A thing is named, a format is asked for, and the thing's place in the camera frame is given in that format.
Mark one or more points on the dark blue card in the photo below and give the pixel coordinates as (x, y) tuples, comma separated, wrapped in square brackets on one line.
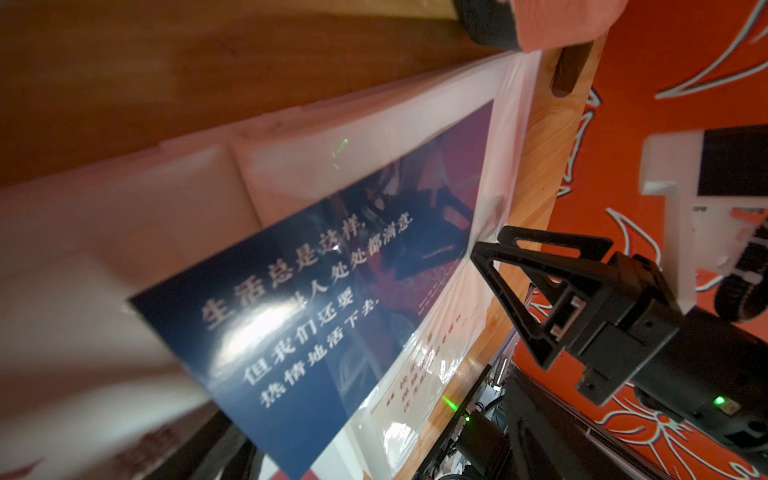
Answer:
[(291, 329)]

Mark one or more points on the cream card small text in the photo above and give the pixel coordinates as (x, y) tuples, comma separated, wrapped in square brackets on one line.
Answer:
[(440, 349)]

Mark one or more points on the orange plastic tool case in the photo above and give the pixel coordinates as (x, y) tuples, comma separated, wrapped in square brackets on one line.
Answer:
[(533, 25)]

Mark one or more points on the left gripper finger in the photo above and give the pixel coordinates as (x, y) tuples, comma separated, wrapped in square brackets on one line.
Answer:
[(218, 450)]

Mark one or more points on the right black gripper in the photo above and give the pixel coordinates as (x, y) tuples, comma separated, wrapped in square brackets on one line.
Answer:
[(693, 366)]

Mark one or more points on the white photo album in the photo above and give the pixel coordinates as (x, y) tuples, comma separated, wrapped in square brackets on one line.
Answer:
[(89, 390)]

